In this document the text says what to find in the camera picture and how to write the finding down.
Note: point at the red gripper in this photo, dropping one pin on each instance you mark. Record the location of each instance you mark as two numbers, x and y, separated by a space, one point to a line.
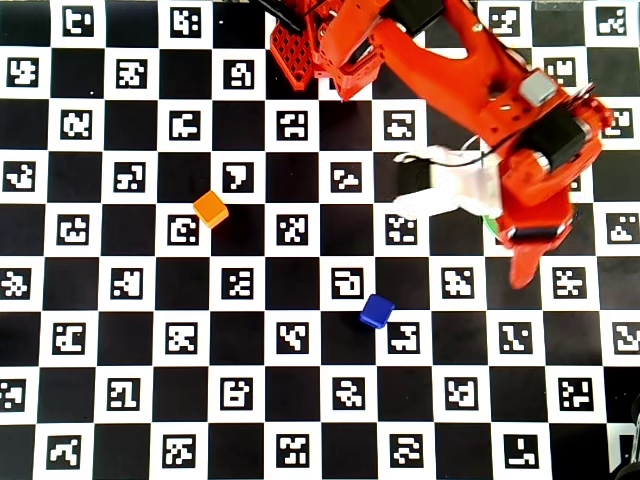
537 233

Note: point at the blue cube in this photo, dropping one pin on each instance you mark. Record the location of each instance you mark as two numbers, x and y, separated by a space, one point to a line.
376 310

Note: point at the orange cube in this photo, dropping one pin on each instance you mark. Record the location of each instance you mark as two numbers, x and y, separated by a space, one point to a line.
210 207

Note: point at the red printed robot arm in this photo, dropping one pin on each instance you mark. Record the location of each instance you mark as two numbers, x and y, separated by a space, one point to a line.
440 60

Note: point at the small grey box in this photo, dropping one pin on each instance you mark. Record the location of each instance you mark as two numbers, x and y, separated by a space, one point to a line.
539 87

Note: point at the checkerboard marker mat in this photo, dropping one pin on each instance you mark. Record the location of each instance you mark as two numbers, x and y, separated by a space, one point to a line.
240 345

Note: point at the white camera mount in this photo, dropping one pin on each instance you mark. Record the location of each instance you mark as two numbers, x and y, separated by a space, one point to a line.
460 190

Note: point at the black camera stand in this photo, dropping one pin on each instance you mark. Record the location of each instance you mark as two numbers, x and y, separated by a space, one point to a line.
636 420

